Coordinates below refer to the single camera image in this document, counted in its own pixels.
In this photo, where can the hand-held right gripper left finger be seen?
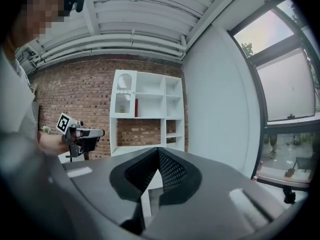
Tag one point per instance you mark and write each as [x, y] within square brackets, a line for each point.
[100, 179]

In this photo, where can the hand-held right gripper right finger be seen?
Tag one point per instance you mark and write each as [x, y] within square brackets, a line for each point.
[212, 189]

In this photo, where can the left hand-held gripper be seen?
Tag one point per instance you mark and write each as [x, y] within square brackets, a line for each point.
[63, 124]

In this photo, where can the person's left forearm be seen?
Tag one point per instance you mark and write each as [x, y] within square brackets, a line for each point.
[51, 144]

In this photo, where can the red drink can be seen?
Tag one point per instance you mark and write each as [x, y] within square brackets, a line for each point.
[255, 178]

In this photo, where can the pale green jar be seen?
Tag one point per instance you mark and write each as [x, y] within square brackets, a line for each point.
[122, 109]

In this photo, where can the small white-flowered plant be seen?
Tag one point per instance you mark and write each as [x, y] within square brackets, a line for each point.
[46, 129]

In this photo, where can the white arched-window cabinet door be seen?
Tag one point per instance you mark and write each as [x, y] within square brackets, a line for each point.
[117, 94]

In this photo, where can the red book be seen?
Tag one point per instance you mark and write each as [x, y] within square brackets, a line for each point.
[136, 107]

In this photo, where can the black bag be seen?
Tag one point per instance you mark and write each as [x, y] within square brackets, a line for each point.
[290, 196]

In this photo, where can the white shelf unit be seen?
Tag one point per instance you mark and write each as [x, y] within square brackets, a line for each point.
[172, 109]

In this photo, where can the grey t-shirt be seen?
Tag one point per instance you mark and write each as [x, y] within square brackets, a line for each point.
[12, 96]

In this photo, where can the white ceiling pipe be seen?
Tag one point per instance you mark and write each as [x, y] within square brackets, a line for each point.
[112, 45]
[112, 52]
[112, 37]

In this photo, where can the dark outdoor chair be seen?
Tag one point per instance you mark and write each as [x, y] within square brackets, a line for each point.
[303, 162]

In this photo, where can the black-framed window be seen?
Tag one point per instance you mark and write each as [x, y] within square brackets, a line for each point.
[260, 94]

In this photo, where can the person's head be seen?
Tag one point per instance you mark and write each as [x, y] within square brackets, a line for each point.
[37, 14]

